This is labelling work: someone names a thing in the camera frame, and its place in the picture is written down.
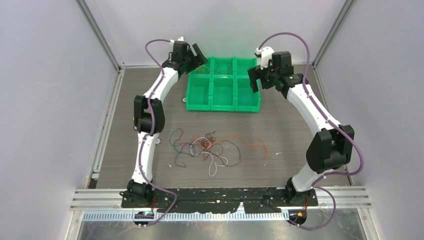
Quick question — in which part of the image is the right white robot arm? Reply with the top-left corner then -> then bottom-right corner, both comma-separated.
247,47 -> 355,205

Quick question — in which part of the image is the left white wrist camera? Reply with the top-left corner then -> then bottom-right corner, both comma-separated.
169,36 -> 185,45

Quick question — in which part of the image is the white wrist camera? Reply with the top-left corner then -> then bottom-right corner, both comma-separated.
169,36 -> 185,45
254,46 -> 275,70

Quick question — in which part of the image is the dark brown wire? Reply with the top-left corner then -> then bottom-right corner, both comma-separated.
190,132 -> 242,168

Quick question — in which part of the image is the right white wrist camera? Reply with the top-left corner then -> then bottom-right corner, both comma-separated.
254,46 -> 275,70

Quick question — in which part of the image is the aluminium corner post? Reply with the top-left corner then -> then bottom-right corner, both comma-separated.
312,0 -> 356,70
75,0 -> 122,73

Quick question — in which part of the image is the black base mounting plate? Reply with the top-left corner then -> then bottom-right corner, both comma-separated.
119,187 -> 318,214

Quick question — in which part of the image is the left aluminium corner post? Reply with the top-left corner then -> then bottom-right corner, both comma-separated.
75,0 -> 122,73

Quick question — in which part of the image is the green six-compartment bin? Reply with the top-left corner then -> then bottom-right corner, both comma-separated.
185,56 -> 261,113

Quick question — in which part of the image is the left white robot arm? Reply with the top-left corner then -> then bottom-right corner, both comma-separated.
120,37 -> 208,208

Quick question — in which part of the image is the slotted white cable duct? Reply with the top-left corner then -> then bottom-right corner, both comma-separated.
82,210 -> 289,222

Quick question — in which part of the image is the right aluminium corner post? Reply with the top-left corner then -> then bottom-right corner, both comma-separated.
312,0 -> 356,70

